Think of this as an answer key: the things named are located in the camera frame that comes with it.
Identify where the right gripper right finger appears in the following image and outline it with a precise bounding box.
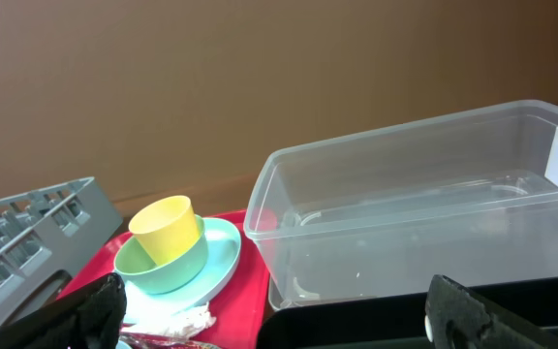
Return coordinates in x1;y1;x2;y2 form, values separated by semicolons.
424;274;558;349

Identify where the red plastic tray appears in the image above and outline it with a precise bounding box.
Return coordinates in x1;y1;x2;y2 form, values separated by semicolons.
59;232;269;349

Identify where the clear plastic bin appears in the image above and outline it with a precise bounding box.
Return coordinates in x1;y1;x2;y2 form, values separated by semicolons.
243;100;558;308

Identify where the grey dishwasher rack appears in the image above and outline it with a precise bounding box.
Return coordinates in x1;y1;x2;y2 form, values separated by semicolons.
0;177;122;327

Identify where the red snack wrapper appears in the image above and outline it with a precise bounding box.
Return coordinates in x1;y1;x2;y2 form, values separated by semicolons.
119;333;221;349

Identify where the green bowl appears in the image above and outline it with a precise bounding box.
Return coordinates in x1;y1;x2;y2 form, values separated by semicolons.
113;215;209;295

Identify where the black plastic tray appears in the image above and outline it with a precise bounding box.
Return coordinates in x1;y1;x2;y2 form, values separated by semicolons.
256;277;558;349

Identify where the yellow cup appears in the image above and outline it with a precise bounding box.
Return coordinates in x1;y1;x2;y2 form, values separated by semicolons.
128;195;202;266

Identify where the white napkin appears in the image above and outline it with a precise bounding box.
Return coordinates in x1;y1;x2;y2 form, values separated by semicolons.
122;303;216;340

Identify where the light blue plate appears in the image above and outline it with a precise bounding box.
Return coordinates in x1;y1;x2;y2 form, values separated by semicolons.
124;218;241;325

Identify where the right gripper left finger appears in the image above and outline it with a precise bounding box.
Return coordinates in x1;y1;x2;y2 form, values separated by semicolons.
0;272;127;349

